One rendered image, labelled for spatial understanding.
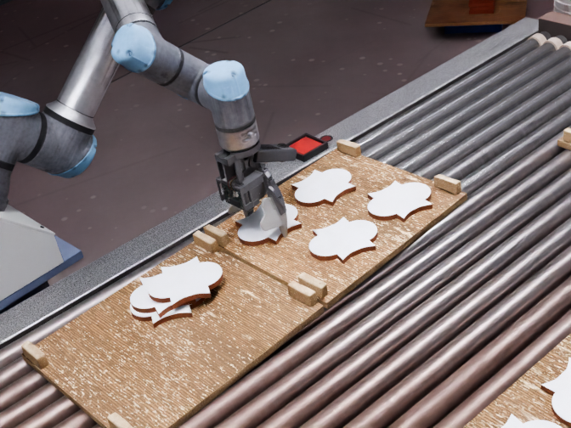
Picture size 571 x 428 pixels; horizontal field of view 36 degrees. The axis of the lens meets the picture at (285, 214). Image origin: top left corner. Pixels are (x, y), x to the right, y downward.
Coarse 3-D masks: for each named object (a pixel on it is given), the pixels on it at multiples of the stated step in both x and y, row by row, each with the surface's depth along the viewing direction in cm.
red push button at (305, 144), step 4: (300, 140) 201; (304, 140) 201; (308, 140) 201; (312, 140) 200; (292, 144) 200; (296, 144) 200; (300, 144) 199; (304, 144) 199; (308, 144) 199; (312, 144) 199; (316, 144) 198; (296, 148) 198; (300, 148) 198; (304, 148) 198; (308, 148) 198; (312, 148) 197; (300, 152) 197; (304, 152) 196
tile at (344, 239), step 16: (336, 224) 168; (352, 224) 167; (368, 224) 166; (320, 240) 164; (336, 240) 163; (352, 240) 163; (368, 240) 162; (320, 256) 161; (336, 256) 161; (352, 256) 160
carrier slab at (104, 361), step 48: (240, 288) 158; (48, 336) 155; (96, 336) 153; (144, 336) 151; (192, 336) 149; (240, 336) 147; (288, 336) 146; (96, 384) 143; (144, 384) 141; (192, 384) 139
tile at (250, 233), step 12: (252, 216) 175; (288, 216) 173; (240, 228) 172; (252, 228) 171; (276, 228) 170; (288, 228) 170; (240, 240) 169; (252, 240) 168; (264, 240) 168; (276, 240) 167
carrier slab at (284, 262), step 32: (320, 160) 191; (352, 160) 189; (288, 192) 182; (352, 192) 179; (448, 192) 173; (224, 224) 176; (320, 224) 171; (384, 224) 168; (416, 224) 166; (256, 256) 165; (288, 256) 164; (384, 256) 159; (352, 288) 155
